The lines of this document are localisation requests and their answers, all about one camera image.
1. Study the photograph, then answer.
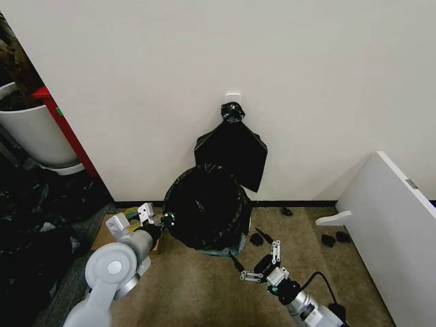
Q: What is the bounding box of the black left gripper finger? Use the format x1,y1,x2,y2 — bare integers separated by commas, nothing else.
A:
155,211,176,229

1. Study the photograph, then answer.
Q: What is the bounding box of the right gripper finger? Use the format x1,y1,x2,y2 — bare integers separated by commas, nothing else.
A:
231,255,268,283
254,228,284,266

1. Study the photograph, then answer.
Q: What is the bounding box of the black garbage bag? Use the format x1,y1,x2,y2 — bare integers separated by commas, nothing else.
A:
163,163,251,251
193,102,268,193

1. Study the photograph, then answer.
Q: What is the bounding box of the dark trash bin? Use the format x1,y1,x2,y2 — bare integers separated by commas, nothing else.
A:
199,233,252,259

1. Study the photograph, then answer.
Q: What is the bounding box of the hanging folded black garbage bag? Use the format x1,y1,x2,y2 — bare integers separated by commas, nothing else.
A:
193,102,268,193

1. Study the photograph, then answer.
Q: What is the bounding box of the black baseboard strip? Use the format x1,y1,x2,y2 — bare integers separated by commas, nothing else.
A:
113,200,339,208

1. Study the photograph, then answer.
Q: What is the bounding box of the flat cardboard box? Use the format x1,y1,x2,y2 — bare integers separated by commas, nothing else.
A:
89,204,168,255

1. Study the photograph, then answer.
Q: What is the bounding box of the white board foot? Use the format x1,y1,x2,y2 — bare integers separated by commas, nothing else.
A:
314,210,353,227

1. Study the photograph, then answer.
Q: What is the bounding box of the white pot saucer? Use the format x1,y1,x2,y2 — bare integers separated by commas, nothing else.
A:
36,161,86,176

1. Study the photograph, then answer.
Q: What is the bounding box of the white leaning board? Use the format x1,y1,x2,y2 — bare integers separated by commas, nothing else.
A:
334,150,436,327

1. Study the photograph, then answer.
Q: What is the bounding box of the pile of black bags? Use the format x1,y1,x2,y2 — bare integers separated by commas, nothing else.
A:
0,159,115,309

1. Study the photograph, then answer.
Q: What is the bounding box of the white plant pot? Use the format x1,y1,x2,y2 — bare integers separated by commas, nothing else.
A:
0,81,80,168

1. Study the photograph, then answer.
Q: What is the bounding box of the brown potted plant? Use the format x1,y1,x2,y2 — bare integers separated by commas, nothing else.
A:
0,10,46,110

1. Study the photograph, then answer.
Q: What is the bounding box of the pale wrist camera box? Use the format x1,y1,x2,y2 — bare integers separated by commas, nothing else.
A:
266,266,291,289
137,202,155,226

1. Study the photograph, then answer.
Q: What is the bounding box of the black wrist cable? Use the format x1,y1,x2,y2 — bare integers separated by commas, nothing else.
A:
299,270,348,316

